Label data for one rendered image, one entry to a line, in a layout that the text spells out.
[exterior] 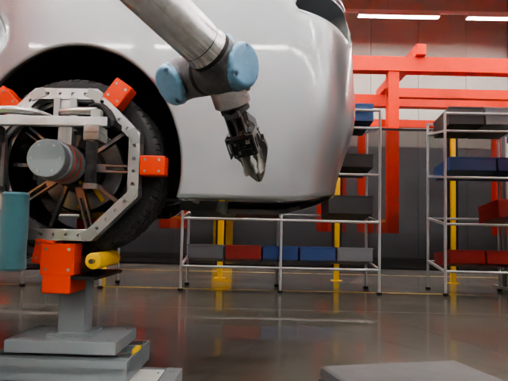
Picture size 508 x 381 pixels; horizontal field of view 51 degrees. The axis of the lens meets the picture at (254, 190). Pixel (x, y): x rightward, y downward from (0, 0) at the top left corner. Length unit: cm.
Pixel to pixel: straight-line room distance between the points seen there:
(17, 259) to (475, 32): 1152
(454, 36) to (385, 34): 145
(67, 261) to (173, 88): 99
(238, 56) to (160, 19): 16
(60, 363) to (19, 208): 56
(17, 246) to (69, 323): 41
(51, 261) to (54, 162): 36
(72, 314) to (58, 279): 21
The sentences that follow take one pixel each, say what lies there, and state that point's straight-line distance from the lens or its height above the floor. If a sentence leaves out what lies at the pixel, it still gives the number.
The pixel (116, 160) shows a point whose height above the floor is 89.
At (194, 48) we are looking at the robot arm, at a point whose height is 96.
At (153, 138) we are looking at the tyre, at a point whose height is 96.
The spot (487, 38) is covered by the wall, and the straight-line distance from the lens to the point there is 1267.
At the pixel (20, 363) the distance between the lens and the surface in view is 210.
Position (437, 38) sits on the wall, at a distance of 1230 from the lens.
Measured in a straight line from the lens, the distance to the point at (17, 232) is 191.
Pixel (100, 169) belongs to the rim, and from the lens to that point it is 206.
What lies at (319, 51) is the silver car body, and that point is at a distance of 208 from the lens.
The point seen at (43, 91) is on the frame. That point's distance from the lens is 206.
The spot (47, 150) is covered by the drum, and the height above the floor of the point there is 88.
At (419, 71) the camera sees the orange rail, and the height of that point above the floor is 300.
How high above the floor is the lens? 63
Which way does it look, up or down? 4 degrees up
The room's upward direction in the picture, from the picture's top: 1 degrees clockwise
